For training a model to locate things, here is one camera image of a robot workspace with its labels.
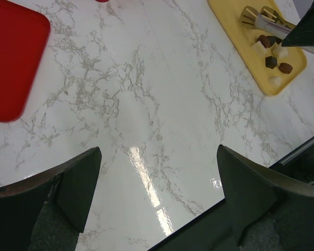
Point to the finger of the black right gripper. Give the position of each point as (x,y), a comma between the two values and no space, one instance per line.
(303,34)

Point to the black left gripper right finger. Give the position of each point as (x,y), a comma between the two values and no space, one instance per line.
(257,194)

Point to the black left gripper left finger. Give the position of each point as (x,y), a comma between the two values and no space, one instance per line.
(49,210)

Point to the metal tongs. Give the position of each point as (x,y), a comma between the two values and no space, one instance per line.
(254,19)

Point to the white chocolate pair right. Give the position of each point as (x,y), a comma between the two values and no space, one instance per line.
(280,52)

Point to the dark heart chocolate middle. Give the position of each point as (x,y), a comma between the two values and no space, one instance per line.
(272,40)

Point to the brown oval chocolate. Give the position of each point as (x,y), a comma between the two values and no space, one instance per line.
(285,68)

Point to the brown chocolate middle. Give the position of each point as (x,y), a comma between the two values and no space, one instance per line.
(264,41)

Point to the dark hexagon chocolate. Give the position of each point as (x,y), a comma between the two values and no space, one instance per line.
(271,62)

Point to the white chocolate middle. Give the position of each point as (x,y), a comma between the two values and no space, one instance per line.
(259,49)

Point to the white heart chocolate bottom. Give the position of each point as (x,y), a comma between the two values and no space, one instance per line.
(275,81)

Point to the red compartment chocolate box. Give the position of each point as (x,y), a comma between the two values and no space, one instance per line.
(102,1)

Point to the yellow tray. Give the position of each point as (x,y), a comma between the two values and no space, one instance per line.
(228,13)

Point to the red box lid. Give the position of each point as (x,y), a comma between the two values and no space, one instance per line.
(23,37)

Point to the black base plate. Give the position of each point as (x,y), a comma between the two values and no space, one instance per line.
(211,230)

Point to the aluminium front rail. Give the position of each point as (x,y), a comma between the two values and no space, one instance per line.
(296,152)

